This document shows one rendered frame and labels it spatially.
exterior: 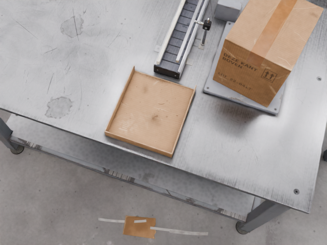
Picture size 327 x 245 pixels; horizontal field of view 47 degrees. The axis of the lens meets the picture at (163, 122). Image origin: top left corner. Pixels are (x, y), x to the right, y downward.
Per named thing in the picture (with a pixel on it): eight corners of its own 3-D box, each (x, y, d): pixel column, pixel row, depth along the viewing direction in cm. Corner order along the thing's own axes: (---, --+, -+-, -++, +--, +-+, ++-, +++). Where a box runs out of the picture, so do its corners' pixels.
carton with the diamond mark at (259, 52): (244, 27, 161) (262, -21, 137) (296, 52, 157) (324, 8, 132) (211, 79, 150) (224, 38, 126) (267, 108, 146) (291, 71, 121)
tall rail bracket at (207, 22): (190, 37, 161) (195, 11, 146) (207, 42, 160) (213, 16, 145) (188, 43, 159) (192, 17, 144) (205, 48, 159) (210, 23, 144)
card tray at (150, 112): (134, 70, 153) (133, 64, 149) (195, 90, 150) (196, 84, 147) (105, 135, 141) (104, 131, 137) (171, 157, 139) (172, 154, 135)
